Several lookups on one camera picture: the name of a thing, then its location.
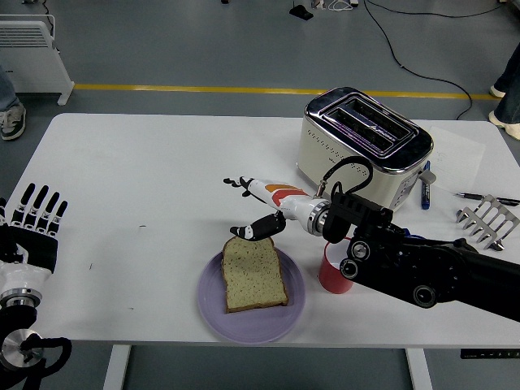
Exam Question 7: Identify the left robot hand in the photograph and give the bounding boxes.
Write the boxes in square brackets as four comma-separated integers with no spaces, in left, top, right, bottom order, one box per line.
[0,183,69,293]

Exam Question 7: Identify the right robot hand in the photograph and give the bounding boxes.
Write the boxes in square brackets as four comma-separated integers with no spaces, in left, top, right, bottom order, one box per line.
[222,175,317,243]

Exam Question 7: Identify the brown bread slice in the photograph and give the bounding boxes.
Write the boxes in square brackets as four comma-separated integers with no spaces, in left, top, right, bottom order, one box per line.
[221,236,290,314]

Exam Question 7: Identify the purple plate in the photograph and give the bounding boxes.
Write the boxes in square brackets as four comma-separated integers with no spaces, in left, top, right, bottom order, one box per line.
[197,243,307,345]

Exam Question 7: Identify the cream and chrome toaster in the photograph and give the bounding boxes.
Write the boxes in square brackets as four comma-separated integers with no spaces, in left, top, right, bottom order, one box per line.
[295,85,436,220]

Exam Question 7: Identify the red mug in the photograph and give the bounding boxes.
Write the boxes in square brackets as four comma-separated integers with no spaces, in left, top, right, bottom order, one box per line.
[318,239,355,294]

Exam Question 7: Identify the person in green-white sneaker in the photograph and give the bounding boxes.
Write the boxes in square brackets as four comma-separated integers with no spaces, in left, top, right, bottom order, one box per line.
[0,64,28,142]

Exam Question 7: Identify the blue marker pen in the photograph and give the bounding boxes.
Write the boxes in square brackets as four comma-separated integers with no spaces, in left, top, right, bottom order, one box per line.
[419,160,431,210]

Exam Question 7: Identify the yellow floor tape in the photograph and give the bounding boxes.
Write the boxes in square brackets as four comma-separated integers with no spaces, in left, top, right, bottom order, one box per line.
[75,84,501,101]

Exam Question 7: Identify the white table leg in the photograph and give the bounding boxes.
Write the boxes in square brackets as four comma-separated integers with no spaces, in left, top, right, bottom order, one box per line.
[405,348,435,390]
[102,344,132,390]

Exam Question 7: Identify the white paper sheet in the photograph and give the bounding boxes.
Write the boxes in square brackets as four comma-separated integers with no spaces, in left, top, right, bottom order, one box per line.
[426,124,487,192]

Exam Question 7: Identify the black pen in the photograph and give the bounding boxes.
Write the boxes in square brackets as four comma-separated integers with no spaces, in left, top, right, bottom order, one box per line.
[453,191,520,205]

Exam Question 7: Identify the white electric heater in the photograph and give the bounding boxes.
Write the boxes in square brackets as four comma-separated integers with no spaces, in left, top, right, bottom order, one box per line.
[0,15,76,106]

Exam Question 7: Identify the black floor stand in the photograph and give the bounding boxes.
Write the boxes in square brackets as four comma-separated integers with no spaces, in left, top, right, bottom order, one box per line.
[288,0,314,20]

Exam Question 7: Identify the metal toast rack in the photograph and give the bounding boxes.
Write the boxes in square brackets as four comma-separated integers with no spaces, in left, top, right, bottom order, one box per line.
[454,193,520,251]

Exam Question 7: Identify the person in light shoes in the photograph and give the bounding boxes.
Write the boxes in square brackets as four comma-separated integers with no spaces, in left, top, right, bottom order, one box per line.
[487,40,520,141]

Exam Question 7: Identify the black table control panel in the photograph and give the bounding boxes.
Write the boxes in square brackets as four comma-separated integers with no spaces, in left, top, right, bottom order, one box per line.
[460,348,520,359]

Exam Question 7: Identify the long black floor cable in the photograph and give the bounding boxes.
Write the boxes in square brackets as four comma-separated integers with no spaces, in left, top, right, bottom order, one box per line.
[362,0,505,121]

